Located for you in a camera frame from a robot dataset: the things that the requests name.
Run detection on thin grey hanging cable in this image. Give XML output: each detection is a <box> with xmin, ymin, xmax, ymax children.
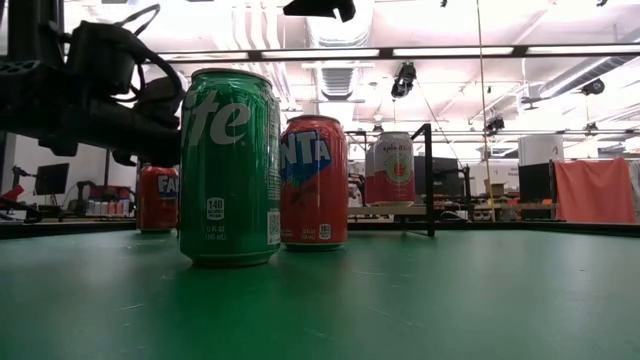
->
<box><xmin>474</xmin><ymin>0</ymin><xmax>496</xmax><ymax>221</ymax></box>

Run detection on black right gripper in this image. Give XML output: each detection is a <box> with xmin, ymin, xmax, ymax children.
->
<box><xmin>281</xmin><ymin>0</ymin><xmax>358</xmax><ymax>24</ymax></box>

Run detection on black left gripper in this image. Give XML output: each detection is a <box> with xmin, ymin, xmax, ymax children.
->
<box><xmin>112</xmin><ymin>74</ymin><xmax>187</xmax><ymax>169</ymax></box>

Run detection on green table mat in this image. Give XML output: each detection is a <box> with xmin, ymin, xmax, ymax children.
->
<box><xmin>0</xmin><ymin>229</ymin><xmax>640</xmax><ymax>360</ymax></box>

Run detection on dark red soda can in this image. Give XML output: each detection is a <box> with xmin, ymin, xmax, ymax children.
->
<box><xmin>136</xmin><ymin>164</ymin><xmax>180</xmax><ymax>235</ymax></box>

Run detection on orange-red Fanta can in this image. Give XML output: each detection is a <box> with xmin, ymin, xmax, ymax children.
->
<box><xmin>279</xmin><ymin>115</ymin><xmax>349</xmax><ymax>253</ymax></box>

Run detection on black overhead camera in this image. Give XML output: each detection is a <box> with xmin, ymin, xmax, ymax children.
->
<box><xmin>390</xmin><ymin>61</ymin><xmax>418</xmax><ymax>99</ymax></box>

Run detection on black shelf end frame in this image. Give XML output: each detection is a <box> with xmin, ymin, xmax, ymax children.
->
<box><xmin>409</xmin><ymin>123</ymin><xmax>436</xmax><ymax>239</ymax></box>

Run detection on red storage bin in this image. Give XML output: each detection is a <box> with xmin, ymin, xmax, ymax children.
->
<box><xmin>89</xmin><ymin>185</ymin><xmax>134</xmax><ymax>201</ymax></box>

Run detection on silver and red soda can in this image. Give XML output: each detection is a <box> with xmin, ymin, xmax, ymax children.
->
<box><xmin>373</xmin><ymin>131</ymin><xmax>416</xmax><ymax>208</ymax></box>

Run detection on red fabric backdrop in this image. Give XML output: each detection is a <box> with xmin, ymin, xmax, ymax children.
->
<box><xmin>554</xmin><ymin>158</ymin><xmax>639</xmax><ymax>225</ymax></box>

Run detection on white and black cabinet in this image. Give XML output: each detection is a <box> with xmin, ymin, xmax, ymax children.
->
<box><xmin>517</xmin><ymin>133</ymin><xmax>566</xmax><ymax>205</ymax></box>

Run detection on green Sprite can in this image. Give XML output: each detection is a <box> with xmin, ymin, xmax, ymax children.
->
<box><xmin>178</xmin><ymin>68</ymin><xmax>283</xmax><ymax>270</ymax></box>

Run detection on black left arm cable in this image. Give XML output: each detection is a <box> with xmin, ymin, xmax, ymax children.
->
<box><xmin>112</xmin><ymin>3</ymin><xmax>186</xmax><ymax>109</ymax></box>

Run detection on black background panel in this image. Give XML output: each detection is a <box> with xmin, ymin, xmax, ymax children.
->
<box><xmin>433</xmin><ymin>156</ymin><xmax>464</xmax><ymax>197</ymax></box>

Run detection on black monitor on arm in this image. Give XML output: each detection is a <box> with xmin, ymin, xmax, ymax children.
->
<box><xmin>33</xmin><ymin>162</ymin><xmax>70</xmax><ymax>196</ymax></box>

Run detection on white silver soda can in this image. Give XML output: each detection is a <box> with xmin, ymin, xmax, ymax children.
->
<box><xmin>364</xmin><ymin>142</ymin><xmax>377</xmax><ymax>205</ymax></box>

